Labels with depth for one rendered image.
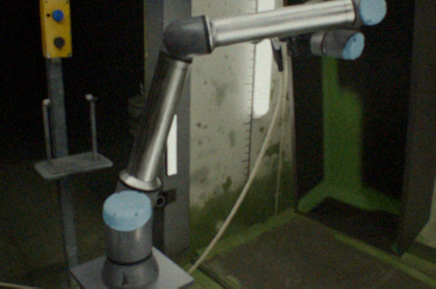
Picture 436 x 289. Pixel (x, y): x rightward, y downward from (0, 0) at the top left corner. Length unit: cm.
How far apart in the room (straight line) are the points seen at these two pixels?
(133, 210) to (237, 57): 135
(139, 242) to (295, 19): 81
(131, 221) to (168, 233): 112
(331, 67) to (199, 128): 79
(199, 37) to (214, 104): 117
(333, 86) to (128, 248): 140
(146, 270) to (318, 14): 94
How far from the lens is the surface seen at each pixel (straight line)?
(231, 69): 231
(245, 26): 115
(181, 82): 128
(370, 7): 125
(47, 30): 190
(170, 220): 230
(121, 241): 125
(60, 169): 190
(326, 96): 220
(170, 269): 142
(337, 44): 139
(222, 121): 232
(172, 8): 203
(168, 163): 212
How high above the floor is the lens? 146
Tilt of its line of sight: 15 degrees down
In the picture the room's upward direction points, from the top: 1 degrees clockwise
